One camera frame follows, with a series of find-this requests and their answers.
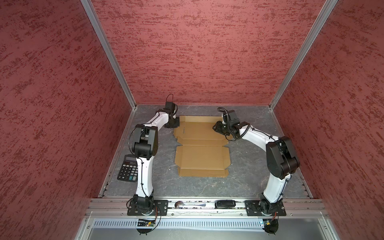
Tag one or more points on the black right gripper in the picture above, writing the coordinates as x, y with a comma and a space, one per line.
217, 128

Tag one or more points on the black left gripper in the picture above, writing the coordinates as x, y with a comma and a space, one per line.
175, 125

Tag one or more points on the brown cardboard box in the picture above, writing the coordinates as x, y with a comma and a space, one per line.
202, 151

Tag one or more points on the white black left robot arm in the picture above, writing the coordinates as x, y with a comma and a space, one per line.
145, 146

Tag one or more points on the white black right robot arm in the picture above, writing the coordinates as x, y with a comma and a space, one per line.
282, 160

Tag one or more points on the black calculator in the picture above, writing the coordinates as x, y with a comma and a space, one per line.
129, 169

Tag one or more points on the black car key fob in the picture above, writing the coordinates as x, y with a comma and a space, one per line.
225, 204

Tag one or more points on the metal spoon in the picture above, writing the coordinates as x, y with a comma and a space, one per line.
181, 204

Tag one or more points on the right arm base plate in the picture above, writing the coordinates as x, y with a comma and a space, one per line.
264, 208

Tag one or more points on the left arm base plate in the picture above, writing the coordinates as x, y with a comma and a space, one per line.
150, 208

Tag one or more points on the aluminium front rail frame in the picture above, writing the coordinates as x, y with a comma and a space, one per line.
112, 213

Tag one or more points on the aluminium corner post left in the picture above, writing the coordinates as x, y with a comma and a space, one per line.
97, 26

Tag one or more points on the aluminium corner post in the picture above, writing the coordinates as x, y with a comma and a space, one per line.
317, 26
97, 26

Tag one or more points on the aluminium corner post right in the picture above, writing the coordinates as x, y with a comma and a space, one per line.
317, 26

